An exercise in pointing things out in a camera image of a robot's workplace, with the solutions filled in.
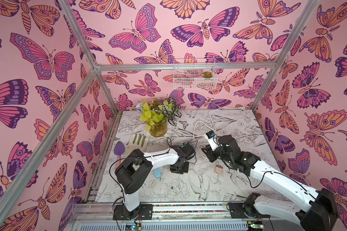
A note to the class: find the blue bluetooth headset case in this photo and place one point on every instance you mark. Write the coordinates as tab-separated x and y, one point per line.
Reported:
157	173

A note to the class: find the glass vase with plants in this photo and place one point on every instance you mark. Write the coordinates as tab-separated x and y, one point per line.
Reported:
158	114

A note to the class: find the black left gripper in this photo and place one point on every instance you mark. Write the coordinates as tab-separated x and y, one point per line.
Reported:
187	164

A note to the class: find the aluminium frame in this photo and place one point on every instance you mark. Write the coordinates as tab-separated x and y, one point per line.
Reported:
14	89

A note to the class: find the white wire basket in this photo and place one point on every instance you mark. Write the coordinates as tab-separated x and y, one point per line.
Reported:
188	76

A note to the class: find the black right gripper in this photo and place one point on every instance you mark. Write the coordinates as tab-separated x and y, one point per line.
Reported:
209	153

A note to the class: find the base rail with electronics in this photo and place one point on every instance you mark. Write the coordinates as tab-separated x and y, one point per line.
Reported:
187	216

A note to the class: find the small potted succulent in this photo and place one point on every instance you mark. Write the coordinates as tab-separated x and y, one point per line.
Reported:
207	74

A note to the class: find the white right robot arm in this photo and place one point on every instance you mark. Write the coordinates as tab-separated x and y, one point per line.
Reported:
312	209

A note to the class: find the pink charger adapter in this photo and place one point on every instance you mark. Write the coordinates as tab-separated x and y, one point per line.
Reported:
218	169

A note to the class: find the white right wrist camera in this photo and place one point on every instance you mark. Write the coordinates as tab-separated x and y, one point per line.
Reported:
212	139

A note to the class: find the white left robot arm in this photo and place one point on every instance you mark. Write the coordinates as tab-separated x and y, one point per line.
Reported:
136	167

